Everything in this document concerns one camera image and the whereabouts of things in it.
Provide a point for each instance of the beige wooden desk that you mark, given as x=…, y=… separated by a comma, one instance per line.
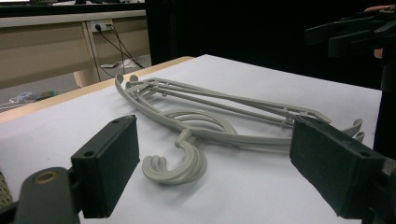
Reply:
x=43, y=53

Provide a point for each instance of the black curtain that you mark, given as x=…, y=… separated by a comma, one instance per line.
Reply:
x=249, y=28

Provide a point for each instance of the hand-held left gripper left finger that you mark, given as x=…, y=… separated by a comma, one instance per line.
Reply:
x=104, y=168

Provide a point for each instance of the white paper scrap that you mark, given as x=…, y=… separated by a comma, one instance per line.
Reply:
x=120, y=64

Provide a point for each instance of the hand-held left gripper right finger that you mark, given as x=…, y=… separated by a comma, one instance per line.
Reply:
x=336, y=165

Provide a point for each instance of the white power socket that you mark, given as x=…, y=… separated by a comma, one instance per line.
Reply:
x=101, y=25

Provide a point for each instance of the white table sheet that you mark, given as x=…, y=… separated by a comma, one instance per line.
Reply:
x=243, y=193

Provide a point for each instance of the green woven basket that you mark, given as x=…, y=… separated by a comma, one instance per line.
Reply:
x=3, y=193

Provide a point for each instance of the grey plastic clothes hanger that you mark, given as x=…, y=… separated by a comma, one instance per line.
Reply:
x=218, y=92
x=218, y=104
x=137, y=104

